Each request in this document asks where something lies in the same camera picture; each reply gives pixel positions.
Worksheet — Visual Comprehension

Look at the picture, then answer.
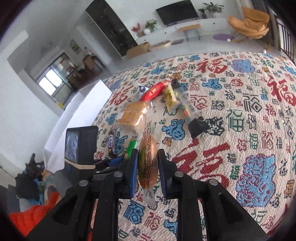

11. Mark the green snack bar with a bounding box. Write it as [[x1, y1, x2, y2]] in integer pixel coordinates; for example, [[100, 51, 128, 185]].
[[124, 139, 138, 160]]

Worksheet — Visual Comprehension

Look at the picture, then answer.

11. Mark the white blue triangular packet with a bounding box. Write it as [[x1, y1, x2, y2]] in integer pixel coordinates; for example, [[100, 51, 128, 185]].
[[138, 84, 149, 98]]

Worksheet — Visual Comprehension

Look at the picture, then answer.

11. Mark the candy tube with black cap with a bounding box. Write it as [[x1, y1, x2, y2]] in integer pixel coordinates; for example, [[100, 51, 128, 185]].
[[171, 79, 210, 139]]

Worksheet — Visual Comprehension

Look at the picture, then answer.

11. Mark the cardboard box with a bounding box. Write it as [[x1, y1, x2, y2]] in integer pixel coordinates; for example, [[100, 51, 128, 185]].
[[126, 42, 151, 59]]

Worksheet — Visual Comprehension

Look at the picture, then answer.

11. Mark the white tv cabinet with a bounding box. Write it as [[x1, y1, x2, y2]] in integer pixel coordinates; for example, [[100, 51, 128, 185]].
[[135, 18, 230, 45]]

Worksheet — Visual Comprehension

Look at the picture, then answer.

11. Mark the bagged bread loaf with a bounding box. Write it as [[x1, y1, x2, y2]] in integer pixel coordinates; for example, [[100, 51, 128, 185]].
[[115, 101, 152, 133]]

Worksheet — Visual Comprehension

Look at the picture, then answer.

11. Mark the white storage box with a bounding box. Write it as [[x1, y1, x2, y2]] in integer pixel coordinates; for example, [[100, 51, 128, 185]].
[[44, 80, 112, 173]]

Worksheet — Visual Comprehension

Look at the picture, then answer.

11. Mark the green potted plant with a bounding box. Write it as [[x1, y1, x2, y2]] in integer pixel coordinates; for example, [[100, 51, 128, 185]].
[[203, 2, 225, 18]]

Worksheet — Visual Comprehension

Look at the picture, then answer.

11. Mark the orange lounge chair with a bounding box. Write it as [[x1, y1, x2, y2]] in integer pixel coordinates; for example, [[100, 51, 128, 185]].
[[228, 6, 270, 39]]

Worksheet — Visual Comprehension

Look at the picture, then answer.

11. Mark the black flat television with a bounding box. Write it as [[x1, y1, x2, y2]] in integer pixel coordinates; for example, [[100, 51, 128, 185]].
[[156, 1, 199, 25]]

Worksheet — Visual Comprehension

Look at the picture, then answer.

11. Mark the red snack packet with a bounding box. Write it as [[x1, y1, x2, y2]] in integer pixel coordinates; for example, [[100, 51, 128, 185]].
[[140, 81, 171, 102]]

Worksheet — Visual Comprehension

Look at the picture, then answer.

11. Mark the dark wooden chair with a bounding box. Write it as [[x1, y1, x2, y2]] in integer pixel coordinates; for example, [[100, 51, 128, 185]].
[[275, 16, 295, 64]]

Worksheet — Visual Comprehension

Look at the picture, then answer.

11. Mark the small wooden bench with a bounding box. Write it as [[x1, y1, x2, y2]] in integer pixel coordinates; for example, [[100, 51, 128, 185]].
[[177, 24, 201, 42]]

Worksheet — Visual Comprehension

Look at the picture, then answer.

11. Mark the patterned woven table cloth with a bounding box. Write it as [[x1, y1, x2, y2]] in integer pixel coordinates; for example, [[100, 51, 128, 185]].
[[94, 52, 295, 235]]

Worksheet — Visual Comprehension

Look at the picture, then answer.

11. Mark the round brown pastry packet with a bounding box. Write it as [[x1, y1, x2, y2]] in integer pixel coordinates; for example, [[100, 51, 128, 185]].
[[138, 133, 159, 207]]

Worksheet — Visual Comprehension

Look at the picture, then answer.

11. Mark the yellow green snack packet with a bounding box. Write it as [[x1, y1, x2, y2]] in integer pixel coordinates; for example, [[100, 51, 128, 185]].
[[162, 84, 180, 113]]

